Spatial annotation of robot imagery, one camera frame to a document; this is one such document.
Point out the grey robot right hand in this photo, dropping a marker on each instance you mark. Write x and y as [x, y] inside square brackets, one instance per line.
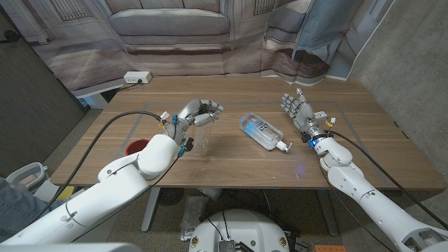
[304, 113]

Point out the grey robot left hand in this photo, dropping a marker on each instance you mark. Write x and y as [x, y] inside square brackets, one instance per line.
[190, 112]

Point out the clear dispenser bottle black pump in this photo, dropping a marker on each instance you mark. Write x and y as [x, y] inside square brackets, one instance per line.
[203, 140]

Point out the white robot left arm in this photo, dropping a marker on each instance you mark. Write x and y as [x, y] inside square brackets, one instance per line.
[105, 192]

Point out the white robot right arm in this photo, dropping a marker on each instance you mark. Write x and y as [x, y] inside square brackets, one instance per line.
[371, 203]

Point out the clear hand sanitizer bottle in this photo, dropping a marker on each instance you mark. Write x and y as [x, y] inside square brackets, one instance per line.
[260, 131]

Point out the printed sofa backdrop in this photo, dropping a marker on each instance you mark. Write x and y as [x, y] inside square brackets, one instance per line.
[175, 52]

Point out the white power strip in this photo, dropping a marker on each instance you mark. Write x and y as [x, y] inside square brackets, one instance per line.
[137, 77]

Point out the red mug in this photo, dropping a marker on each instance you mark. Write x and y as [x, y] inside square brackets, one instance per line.
[134, 147]

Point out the white side table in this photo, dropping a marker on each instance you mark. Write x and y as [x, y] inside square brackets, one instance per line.
[94, 99]

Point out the white table leg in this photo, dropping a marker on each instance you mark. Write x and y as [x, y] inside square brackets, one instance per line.
[329, 213]
[150, 210]

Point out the clear plastic bag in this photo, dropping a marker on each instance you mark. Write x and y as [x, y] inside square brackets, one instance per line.
[192, 217]

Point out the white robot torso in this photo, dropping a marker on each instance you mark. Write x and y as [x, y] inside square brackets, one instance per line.
[238, 231]

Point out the orange block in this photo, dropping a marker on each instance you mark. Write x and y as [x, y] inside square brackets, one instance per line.
[329, 248]

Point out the yellow floor object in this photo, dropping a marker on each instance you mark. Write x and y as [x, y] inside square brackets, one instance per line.
[66, 193]

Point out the person's leg in jeans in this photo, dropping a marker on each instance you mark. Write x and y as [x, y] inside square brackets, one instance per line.
[17, 213]

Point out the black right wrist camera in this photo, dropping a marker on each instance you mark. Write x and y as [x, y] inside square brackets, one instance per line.
[308, 139]

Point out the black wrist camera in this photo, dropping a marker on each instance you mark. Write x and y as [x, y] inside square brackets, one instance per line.
[187, 144]
[308, 139]

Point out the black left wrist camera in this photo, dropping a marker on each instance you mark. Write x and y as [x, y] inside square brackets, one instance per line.
[187, 144]

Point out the black wall fixture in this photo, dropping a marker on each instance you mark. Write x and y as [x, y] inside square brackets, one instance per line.
[10, 36]

